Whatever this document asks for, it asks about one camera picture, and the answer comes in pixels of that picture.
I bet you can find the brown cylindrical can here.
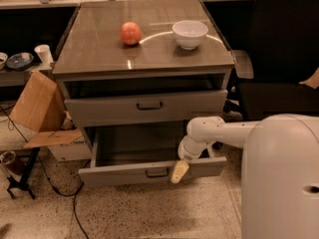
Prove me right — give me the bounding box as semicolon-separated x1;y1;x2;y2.
0;151;25;175

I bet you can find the dark blue bowl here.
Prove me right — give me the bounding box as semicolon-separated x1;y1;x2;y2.
6;52;34;71

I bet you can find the orange-red apple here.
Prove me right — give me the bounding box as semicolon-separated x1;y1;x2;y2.
121;22;142;46

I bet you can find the grey drawer cabinet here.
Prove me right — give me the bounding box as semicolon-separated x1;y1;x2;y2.
54;0;233;144

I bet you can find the black floor cable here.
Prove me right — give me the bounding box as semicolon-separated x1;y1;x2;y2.
0;104;91;239

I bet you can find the white paper cup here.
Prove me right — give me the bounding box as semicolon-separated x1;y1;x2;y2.
34;45;53;65

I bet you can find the grey top drawer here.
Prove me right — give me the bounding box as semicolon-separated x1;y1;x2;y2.
65;90;227;127

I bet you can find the grey drawer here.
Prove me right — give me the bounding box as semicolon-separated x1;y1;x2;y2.
65;90;227;127
78;120;227;188

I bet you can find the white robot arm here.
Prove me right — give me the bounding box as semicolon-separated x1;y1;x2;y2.
171;114;319;239

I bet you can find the black office chair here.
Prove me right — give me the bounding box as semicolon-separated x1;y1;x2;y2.
212;0;319;151

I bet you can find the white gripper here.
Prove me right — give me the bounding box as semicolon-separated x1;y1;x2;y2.
170;134;216;184

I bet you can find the white bowl at left edge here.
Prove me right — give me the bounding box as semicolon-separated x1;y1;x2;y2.
0;52;8;71

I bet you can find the black metal stand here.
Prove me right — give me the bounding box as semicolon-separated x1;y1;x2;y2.
7;147;40;199

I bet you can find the brown cardboard box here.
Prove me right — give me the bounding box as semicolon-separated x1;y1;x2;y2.
10;72;91;161

